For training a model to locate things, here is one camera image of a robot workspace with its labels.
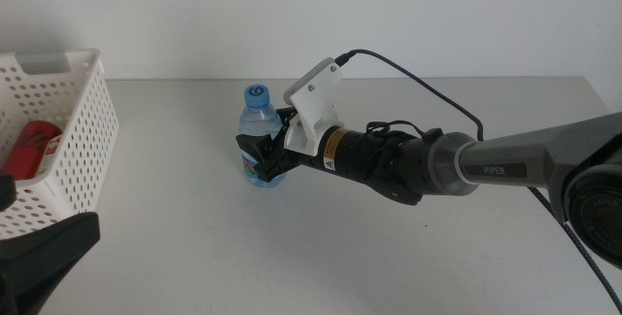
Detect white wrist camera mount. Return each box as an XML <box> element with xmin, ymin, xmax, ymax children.
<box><xmin>283</xmin><ymin>56</ymin><xmax>345</xmax><ymax>155</ymax></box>

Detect red soda can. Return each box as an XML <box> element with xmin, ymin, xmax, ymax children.
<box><xmin>0</xmin><ymin>120</ymin><xmax>64</xmax><ymax>182</ymax></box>

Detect clear water bottle blue cap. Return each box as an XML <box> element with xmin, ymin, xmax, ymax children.
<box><xmin>237</xmin><ymin>83</ymin><xmax>288</xmax><ymax>189</ymax></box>

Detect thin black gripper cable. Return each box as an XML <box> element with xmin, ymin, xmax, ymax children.
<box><xmin>364</xmin><ymin>119</ymin><xmax>444</xmax><ymax>144</ymax></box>

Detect black camera cable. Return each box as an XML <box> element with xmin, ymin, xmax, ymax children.
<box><xmin>333</xmin><ymin>49</ymin><xmax>485</xmax><ymax>142</ymax></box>

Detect braided black arm cable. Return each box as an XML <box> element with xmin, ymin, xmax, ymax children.
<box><xmin>527</xmin><ymin>186</ymin><xmax>622</xmax><ymax>314</ymax></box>

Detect white perforated plastic basket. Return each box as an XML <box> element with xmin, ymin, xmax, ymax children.
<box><xmin>0</xmin><ymin>49</ymin><xmax>121</xmax><ymax>242</ymax></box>

